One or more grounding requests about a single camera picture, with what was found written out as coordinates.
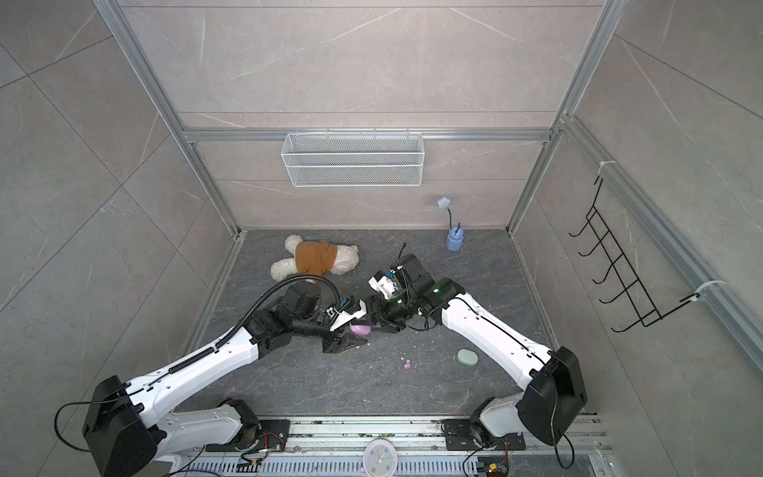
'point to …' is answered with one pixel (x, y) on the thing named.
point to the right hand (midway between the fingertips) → (360, 323)
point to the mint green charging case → (467, 357)
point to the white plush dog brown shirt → (314, 257)
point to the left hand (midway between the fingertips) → (363, 324)
